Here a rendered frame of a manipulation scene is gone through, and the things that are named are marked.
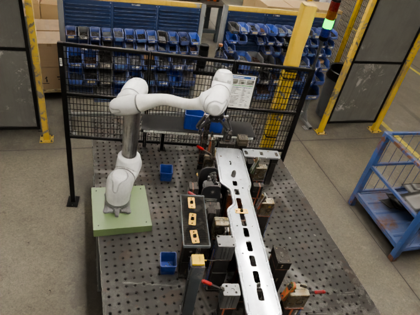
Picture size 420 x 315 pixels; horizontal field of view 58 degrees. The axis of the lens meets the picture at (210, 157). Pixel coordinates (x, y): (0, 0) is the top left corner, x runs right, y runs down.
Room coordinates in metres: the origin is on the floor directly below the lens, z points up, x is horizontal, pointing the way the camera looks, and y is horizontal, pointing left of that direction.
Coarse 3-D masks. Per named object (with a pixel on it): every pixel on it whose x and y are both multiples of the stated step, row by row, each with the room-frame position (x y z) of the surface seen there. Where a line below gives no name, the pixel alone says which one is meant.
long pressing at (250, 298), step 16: (224, 160) 2.23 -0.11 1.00; (240, 160) 2.26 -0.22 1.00; (224, 176) 2.04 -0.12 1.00; (240, 176) 2.08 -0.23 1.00; (240, 192) 1.91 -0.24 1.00; (240, 224) 1.62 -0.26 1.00; (256, 224) 1.65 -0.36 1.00; (240, 240) 1.50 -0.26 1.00; (256, 240) 1.53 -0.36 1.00; (240, 256) 1.39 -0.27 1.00; (256, 256) 1.41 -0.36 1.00; (240, 272) 1.28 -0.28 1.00; (256, 288) 1.20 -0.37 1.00; (272, 288) 1.22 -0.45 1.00; (256, 304) 1.11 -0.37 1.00; (272, 304) 1.13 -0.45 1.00
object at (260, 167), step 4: (260, 164) 2.20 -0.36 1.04; (264, 164) 2.21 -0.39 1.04; (256, 168) 2.15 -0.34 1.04; (260, 168) 2.16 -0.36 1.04; (264, 168) 2.17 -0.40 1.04; (256, 172) 2.15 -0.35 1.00; (260, 172) 2.16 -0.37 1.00; (264, 172) 2.17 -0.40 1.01; (252, 176) 2.16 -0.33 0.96; (256, 176) 2.15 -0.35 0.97; (260, 176) 2.17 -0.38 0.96; (264, 176) 2.17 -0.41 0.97; (252, 180) 2.15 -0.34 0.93; (256, 180) 2.16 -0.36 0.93; (260, 180) 2.17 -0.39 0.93
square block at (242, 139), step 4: (240, 136) 2.49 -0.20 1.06; (244, 136) 2.50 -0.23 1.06; (236, 140) 2.50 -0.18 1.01; (240, 140) 2.45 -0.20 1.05; (244, 140) 2.45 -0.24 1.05; (248, 140) 2.46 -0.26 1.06; (236, 144) 2.49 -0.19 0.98; (240, 144) 2.45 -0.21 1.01; (244, 144) 2.45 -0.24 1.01; (236, 148) 2.46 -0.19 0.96; (240, 148) 2.45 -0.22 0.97; (244, 148) 2.46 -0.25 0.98
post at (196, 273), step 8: (192, 272) 1.15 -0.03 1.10; (200, 272) 1.16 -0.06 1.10; (192, 280) 1.15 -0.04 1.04; (200, 280) 1.16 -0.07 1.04; (192, 288) 1.16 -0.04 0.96; (184, 296) 1.16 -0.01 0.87; (192, 296) 1.16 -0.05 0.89; (184, 304) 1.15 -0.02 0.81; (192, 304) 1.16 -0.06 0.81; (184, 312) 1.16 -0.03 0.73; (192, 312) 1.17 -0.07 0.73
